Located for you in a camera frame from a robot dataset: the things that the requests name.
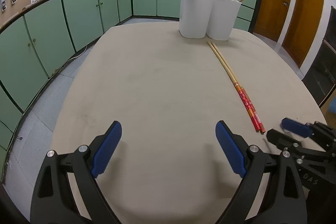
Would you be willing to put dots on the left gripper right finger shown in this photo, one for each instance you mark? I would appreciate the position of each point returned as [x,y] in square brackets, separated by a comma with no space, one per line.
[233,146]

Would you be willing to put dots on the green lower kitchen cabinets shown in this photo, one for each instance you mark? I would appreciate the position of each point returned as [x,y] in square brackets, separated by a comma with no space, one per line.
[38,41]

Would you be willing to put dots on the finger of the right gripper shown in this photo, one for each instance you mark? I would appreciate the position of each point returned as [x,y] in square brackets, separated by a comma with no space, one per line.
[284,142]
[303,130]

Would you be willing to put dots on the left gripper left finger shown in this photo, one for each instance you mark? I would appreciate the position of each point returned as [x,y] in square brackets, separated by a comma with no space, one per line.
[103,147]

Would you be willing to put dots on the red orange patterned chopstick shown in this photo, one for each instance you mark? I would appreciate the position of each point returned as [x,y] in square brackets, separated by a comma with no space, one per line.
[236,85]

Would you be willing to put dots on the black glass display cabinet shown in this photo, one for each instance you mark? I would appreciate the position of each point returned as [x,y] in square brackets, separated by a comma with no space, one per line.
[320,78]

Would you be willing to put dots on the red striped patterned chopstick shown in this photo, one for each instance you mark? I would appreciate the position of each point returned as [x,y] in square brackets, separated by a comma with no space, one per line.
[253,108]

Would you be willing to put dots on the white twin-cup utensil holder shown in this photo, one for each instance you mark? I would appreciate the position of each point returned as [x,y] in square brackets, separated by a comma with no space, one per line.
[212,18]

